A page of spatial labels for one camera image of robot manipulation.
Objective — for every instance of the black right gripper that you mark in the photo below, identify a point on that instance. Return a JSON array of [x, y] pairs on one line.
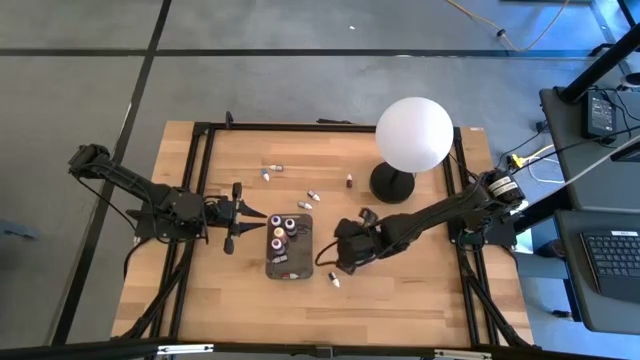
[[355, 245]]

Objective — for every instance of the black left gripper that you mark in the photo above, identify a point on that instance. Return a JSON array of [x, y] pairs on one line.
[[220, 212]]

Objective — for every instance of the large blue food coloring bottle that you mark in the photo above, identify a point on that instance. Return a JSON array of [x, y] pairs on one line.
[[275, 220]]

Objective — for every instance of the large yellow food coloring bottle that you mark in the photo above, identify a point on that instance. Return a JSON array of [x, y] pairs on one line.
[[280, 233]]

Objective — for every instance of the small black food coloring bottle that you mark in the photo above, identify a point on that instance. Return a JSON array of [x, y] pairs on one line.
[[333, 279]]

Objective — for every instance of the large purple food coloring bottle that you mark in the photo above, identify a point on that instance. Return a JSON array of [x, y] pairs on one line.
[[276, 245]]

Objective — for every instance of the small blue food coloring bottle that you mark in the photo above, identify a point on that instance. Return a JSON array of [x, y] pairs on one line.
[[264, 174]]

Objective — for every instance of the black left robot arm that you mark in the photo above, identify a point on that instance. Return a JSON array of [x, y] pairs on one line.
[[125, 177]]

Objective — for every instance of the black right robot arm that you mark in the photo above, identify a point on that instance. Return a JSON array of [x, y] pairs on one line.
[[435, 212]]

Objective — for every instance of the smoky transparent plastic bin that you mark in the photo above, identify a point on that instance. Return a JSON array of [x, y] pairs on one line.
[[302, 250]]

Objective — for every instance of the white globe lamp black base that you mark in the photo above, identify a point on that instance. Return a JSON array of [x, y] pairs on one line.
[[415, 135]]

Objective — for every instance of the flat black strip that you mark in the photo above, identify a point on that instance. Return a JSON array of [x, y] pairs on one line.
[[334, 121]]

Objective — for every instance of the small white label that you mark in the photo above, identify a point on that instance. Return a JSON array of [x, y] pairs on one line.
[[477, 129]]

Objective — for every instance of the black desk foot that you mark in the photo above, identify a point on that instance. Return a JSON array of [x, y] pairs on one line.
[[561, 314]]

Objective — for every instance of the gray desk with laptop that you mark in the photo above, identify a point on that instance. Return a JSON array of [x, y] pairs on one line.
[[575, 280]]

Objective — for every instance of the gray desk with adapter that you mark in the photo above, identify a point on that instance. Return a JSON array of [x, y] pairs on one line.
[[600, 175]]

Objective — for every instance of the black laptop keyboard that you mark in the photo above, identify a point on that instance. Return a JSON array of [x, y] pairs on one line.
[[615, 260]]

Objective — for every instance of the black power adapter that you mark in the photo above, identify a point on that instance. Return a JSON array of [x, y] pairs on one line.
[[597, 115]]

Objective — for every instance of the black slanted pole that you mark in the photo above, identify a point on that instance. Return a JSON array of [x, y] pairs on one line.
[[600, 65]]

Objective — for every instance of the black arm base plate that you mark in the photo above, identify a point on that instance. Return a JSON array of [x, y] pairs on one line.
[[150, 230], [500, 235]]

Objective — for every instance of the black frame clamp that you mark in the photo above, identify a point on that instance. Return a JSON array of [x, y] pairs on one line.
[[229, 118]]

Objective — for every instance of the black aluminium table frame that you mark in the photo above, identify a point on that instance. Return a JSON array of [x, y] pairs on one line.
[[300, 127]]

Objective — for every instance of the black camera rig bar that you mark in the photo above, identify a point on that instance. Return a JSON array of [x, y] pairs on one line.
[[75, 350]]

